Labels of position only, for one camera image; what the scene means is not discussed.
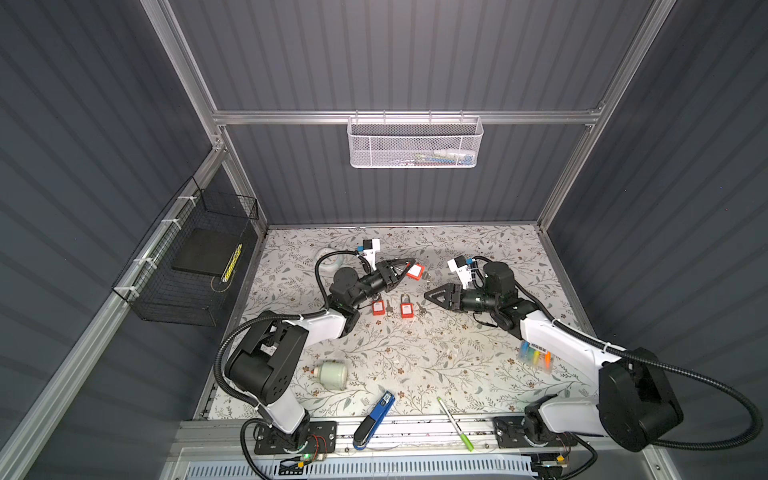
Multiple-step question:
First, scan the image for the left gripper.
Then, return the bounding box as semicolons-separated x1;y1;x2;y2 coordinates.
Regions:
348;258;411;313

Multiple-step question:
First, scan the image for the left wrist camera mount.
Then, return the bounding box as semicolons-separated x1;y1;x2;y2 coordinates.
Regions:
357;238;381;270

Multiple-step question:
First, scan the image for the white wire basket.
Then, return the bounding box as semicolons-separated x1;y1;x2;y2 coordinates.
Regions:
346;115;484;169

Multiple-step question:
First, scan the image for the white round timer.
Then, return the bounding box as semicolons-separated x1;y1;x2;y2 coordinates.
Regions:
317;248;344;274

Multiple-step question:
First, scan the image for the pale green jar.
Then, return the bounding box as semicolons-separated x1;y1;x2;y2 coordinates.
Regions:
312;361;349;391

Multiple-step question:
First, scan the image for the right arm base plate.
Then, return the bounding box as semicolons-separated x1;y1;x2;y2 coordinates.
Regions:
492;415;577;449

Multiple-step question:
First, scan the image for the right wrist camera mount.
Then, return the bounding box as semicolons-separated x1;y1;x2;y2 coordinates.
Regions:
447;255;473;289

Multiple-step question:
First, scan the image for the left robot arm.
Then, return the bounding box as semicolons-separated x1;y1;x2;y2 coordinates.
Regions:
213;250;417;449

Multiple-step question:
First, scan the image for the black box in basket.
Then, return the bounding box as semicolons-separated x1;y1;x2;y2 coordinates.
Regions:
171;228;240;277

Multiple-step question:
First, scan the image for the colourful marker pack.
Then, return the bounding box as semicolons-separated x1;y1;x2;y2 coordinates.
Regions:
518;341;553;373

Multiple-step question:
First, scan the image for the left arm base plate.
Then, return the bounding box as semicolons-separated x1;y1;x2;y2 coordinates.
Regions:
253;421;338;455

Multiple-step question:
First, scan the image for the blue black utility knife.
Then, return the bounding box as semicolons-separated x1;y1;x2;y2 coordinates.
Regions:
352;391;395;451

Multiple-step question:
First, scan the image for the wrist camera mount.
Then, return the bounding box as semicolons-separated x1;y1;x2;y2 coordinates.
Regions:
447;255;473;289
357;238;381;270

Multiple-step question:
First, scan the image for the yellow green tool in basket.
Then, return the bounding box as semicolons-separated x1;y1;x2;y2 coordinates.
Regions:
220;243;243;283

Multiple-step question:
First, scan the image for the red padlock with keys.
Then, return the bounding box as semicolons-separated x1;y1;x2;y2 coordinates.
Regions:
400;294;415;319

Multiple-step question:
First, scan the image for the green handled screwdriver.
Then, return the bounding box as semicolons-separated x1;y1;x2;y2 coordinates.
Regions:
437;397;474;452

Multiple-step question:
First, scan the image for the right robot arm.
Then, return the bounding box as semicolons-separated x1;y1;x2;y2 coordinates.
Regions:
424;257;763;452

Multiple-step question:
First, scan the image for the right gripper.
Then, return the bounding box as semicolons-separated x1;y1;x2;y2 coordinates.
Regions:
424;284;498;315

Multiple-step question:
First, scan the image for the black wire basket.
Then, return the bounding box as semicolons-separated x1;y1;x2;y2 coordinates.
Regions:
113;179;260;327

